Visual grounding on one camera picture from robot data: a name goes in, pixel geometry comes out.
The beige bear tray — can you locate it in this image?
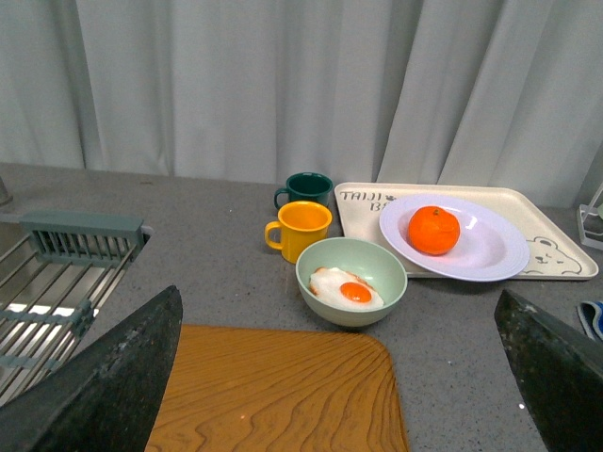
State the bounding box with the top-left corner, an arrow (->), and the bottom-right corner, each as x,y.
334,183 -> 598,282

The grey dish drying rack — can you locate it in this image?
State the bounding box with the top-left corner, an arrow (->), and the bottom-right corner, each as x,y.
1,211 -> 152,403

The white round plate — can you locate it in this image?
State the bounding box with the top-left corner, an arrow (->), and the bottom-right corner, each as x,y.
379,194 -> 530,282

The clear cup rack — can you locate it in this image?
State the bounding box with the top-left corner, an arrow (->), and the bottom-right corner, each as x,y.
577,185 -> 603,250

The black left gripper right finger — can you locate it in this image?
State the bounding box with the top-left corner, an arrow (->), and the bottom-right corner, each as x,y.
495,290 -> 602,451

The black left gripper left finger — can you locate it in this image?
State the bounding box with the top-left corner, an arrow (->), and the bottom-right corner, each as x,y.
1,286 -> 183,451

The yellow mug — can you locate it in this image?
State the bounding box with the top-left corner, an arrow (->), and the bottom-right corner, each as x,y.
264,201 -> 333,264

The brown wooden tray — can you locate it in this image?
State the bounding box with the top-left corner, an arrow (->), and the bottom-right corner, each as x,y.
147,325 -> 410,451

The fake fried egg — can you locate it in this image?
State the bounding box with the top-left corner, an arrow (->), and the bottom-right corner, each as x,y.
309,266 -> 384,311

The orange mandarin fruit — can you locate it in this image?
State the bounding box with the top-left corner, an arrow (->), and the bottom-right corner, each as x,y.
407,205 -> 461,256

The light green bowl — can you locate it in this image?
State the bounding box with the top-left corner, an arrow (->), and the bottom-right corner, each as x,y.
296,237 -> 408,327

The grey curtain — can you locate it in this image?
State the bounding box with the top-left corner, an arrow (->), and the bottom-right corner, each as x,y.
1,1 -> 602,207

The grey blue folded cloth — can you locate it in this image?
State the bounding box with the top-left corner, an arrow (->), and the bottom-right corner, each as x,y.
577,301 -> 603,341

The dark green mug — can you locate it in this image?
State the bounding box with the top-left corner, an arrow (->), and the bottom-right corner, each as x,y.
273,172 -> 334,209

